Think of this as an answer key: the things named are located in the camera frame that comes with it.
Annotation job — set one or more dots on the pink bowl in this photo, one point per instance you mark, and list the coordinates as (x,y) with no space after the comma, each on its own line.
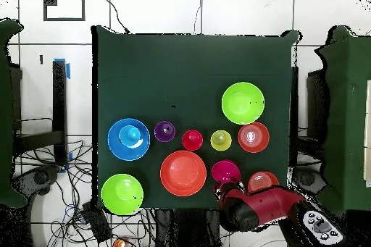
(224,170)

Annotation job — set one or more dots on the large orange bowl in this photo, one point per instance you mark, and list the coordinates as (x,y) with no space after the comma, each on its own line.
(182,173)

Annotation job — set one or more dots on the green bowl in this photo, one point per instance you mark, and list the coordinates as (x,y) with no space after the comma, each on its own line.
(237,105)
(121,197)

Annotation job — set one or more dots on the blue cup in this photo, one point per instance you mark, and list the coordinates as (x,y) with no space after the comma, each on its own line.
(130,135)

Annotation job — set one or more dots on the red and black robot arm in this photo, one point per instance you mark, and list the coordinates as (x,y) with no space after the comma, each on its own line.
(269,200)

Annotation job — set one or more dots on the small orange bowl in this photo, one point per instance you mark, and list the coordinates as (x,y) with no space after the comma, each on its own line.
(253,144)
(261,180)

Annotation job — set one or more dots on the yellow cup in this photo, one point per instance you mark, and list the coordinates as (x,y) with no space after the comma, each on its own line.
(221,140)

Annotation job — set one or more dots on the red cup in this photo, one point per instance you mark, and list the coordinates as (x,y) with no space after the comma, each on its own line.
(192,140)

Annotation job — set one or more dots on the gray chair base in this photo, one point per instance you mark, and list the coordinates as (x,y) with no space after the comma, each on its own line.
(307,179)

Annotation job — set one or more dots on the purple cup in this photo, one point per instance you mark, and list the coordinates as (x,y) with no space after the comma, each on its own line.
(164,136)

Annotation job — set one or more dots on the blue bowl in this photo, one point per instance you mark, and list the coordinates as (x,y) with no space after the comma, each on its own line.
(124,152)

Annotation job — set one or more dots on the orange round object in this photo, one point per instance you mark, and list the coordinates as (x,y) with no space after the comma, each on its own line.
(118,244)

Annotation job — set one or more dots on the dark green table cloth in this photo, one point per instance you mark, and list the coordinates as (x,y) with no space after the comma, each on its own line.
(188,70)

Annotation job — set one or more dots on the green covered side table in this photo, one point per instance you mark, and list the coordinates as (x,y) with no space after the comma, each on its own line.
(347,128)
(5,113)

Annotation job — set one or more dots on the black power box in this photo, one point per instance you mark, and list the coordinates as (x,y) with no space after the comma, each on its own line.
(97,223)

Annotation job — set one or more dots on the black chair base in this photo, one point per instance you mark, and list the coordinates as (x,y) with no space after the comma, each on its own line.
(37,179)

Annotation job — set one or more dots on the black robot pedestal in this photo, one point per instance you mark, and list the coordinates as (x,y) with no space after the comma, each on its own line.
(188,229)

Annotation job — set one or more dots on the black stool frame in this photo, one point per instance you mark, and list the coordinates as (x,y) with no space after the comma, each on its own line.
(59,99)

